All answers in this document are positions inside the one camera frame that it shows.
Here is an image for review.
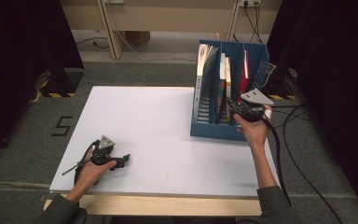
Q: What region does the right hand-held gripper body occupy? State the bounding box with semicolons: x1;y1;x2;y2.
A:
230;88;275;123

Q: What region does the hand-held gripper cable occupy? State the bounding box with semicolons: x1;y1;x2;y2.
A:
61;139;101;187
260;116;293;208

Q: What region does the blue file rack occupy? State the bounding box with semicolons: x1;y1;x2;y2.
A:
189;39;270;142

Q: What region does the right hand-held gripper cable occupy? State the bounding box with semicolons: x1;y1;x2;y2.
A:
260;116;293;208

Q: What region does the teal picture book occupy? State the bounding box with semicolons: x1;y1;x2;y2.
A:
215;52;227;123

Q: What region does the black power cable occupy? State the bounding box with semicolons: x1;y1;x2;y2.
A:
242;3;264;45

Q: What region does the beige desk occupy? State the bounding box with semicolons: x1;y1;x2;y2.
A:
59;0;283;60

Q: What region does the white cord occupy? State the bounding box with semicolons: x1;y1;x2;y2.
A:
27;70;52;105

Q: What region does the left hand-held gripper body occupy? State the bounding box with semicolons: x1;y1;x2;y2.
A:
89;134;124;166

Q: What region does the white wall socket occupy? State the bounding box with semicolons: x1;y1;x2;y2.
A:
240;0;263;7

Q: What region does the long black floor cable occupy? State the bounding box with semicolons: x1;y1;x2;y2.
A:
282;105;344;224

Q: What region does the black curtain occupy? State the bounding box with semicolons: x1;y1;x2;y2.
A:
0;0;86;167
266;0;358;216

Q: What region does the thin black floor cable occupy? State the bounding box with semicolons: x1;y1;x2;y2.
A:
75;36;110;50

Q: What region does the person's left hand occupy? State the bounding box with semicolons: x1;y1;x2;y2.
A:
74;148;117;196

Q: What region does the white floor cable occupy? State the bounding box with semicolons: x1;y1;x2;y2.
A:
116;30;198;63

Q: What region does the left hand-held gripper cable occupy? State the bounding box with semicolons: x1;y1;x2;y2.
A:
61;139;101;187

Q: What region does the yellow book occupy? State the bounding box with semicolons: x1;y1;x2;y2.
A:
225;56;232;123

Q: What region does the black chair armrest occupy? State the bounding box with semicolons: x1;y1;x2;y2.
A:
74;207;88;224

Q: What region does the red book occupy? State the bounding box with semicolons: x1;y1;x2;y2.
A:
238;49;251;101

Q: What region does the short black floor cable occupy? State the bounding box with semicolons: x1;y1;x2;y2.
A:
271;105;312;133

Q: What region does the black base with hazard tape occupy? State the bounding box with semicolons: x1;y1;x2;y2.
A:
39;67;86;99
260;63;300;101

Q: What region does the cardboard box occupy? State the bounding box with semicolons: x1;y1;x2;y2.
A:
124;30;151;47

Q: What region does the wooden table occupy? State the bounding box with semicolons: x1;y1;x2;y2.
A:
43;194;264;217

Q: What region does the person's right hand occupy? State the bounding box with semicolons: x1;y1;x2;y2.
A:
233;105;273;150

